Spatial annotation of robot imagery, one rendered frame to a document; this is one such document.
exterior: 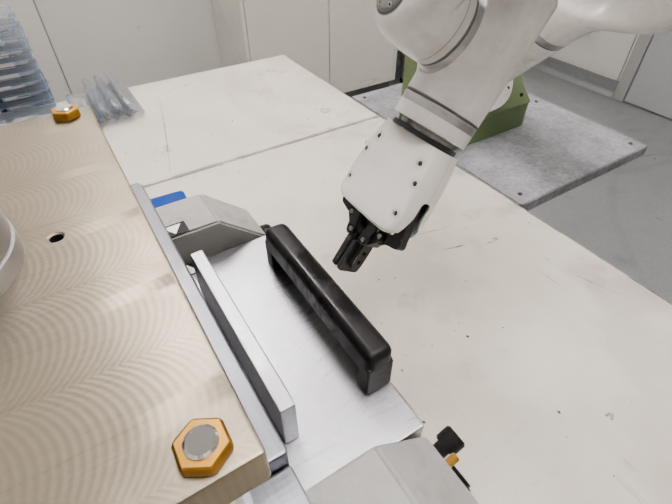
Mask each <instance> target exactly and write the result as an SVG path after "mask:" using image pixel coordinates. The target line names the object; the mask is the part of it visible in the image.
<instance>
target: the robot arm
mask: <svg viewBox="0 0 672 504"><path fill-rule="evenodd" d="M374 15H375V21H376V25H377V27H378V29H379V31H380V33H381V34H382V35H383V37H384V38H385V39H387V40H388V41H389V42H390V43H391V44H392V45H393V46H394V47H396V48H397V49H398V50H400V51H401V52H402V53H404V54H405V55H407V56H408V57H410V58H411V59H413V60H414V61H416V62H417V70H416V72H415V74H414V76H413V77H412V79H411V81H410V83H409V84H408V86H407V87H408V88H406V90H405V91H404V93H403V95H402V96H401V97H400V99H399V102H398V104H397V105H396V107H395V110H397V111H399V112H400V113H402V114H403V115H402V117H401V119H399V118H398V117H396V116H395V117H394V119H393V120H392V119H390V118H388V119H387V120H386V121H385V122H384V123H383V124H382V125H381V126H380V127H379V128H378V130H377V131H376V132H375V133H374V134H373V136H372V137H371V138H370V140H369V141H368V142H367V144H366V145H365V147H364V148H363V149H362V151H361V152H360V154H359V155H358V157H357V158H356V160H355V161H354V163H353V165H352V166H351V168H350V169H349V171H348V173H347V174H346V176H345V178H344V180H343V182H342V184H341V192H342V194H343V196H344V197H343V203H344V204H345V206H346V208H347V209H348V210H349V223H348V225H347V227H346V230H347V232H348V235H347V237H346V238H345V240H344V242H343V243H342V245H341V247H340V248H339V250H338V252H337V253H336V255H335V257H334V258H333V260H332V262H333V263H334V264H335V265H337V268H338V269H339V270H341V271H348V272H357V271H358V270H359V268H360V267H361V266H362V264H363V263H364V261H365V260H366V258H367V256H368V255H369V253H370V252H371V250H372V249H373V248H379V247H380V246H382V245H387V246H389V247H391V248H393V249H395V250H399V251H403V250H405V248H406V246H407V243H408V241H409V238H413V237H415V236H416V235H417V234H418V233H419V231H420V230H421V229H422V227H423V226H424V225H425V223H426V222H427V220H428V218H429V217H430V215H431V213H432V212H433V210H434V208H435V207H436V205H437V203H438V201H439V199H440V198H441V196H442V194H443V192H444V190H445V188H446V186H447V184H448V182H449V180H450V177H451V175H452V173H453V170H454V168H455V165H456V162H457V159H455V158H454V156H455V155H456V152H454V151H453V150H452V149H453V147H454V146H457V147H459V148H460V149H462V150H464V149H465V148H466V146H467V145H468V143H469V141H470V140H471V138H472V137H473V135H474V134H475V132H476V131H477V129H478V128H479V126H480V125H481V123H482V122H483V120H484V119H485V117H486V116H487V114H488V113H489V112H492V111H494V110H496V109H498V108H500V107H501V106H502V105H503V104H505V102H506V101H507V100H508V98H509V96H510V94H511V91H512V87H513V79H515V78H516V77H518V76H519V75H521V74H523V73H524V72H526V71H527V70H529V69H530V68H532V67H534V66H535V65H537V64H538V63H540V62H542V61H543V60H545V59H546V58H548V57H550V56H551V55H553V54H554V53H556V52H557V51H559V50H561V49H562V48H564V47H565V46H567V45H569V44H570V43H572V42H573V41H575V40H577V39H579V38H580V37H582V36H584V35H586V34H589V33H591V32H595V31H610V32H617V33H625V34H636V35H651V34H660V33H665V32H669V31H672V0H377V1H376V4H375V14H374ZM378 230H379V231H378ZM377 231H378V232H377ZM393 232H395V233H394V234H393V235H392V234H391V233H393Z"/></svg>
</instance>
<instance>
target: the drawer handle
mask: <svg viewBox="0 0 672 504"><path fill-rule="evenodd" d="M265 235H266V239H265V244H266V252H267V259H268V263H269V264H270V266H271V267H272V268H273V269H277V268H279V267H282V268H283V270H284V271H285V272H286V274H287V275H288V276H289V278H290V279H291V280H292V281H293V283H294V284H295V285H296V287H297V288H298V289H299V291H300V292H301V293H302V295H303V296H304V297H305V298H306V300H307V301H308V302H309V304H310V305H311V306H312V308H313V309H314V310H315V311H316V313H317V314H318V315H319V317H320V318H321V319H322V321H323V322H324V323H325V325H326V326H327V327H328V328H329V330H330V331H331V332H332V334H333V335H334V336H335V338H336V339H337V340H338V341H339V343H340V344H341V345H342V347H343V348H344V349H345V351H346V352H347V353H348V354H349V356H350V357H351V358H352V360H353V361H354V362H355V364H356V365H357V366H358V368H359V373H358V384H359V385H360V387H361V388H362V389H363V391H364V392H365V393H366V394H367V395H368V394H370V393H372V392H374V391H375V390H377V389H379V388H380V387H382V386H384V385H385V384H387V383H389V382H390V379H391V372H392V366H393V358H392V357H391V352H392V349H391V347H390V345H389V343H388V342H387V341H386V340H385V338H384V337H383V336H382V335H381V334H380V333H379V332H378V330H377V329H376V328H375V327H374V326H373V325H372V323H371V322H370V321H369V320H368V319H367V318H366V317H365V315H364V314H363V313H362V312H361V311H360V310H359V308H358V307H357V306H356V305H355V304H354V303H353V301H352V300H351V299H350V298H349V297H348V296H347V295H346V293H345V292H344V291H343V290H342V289H341V288H340V286H339V285H338V284H337V283H336V282H335V281H334V279H333V278H332V277H331V276H330V275H329V274H328V273H327V271H326V270H325V269H324V268H323V267H322V266H321V264H320V263H319V262H318V261H317V260H316V259H315V257H314V256H313V255H312V254H311V253H310V252H309V251H308V249H307V248H306V247H305V246H304V245H303V244H302V242H301V241H300V240H299V239H298V238H297V237H296V236H295V234H294V233H293V232H292V231H291V230H290V229H289V227H288V226H287V225H285V224H283V223H282V224H278V225H275V226H272V227H270V228H269V229H267V230H266V234H265Z"/></svg>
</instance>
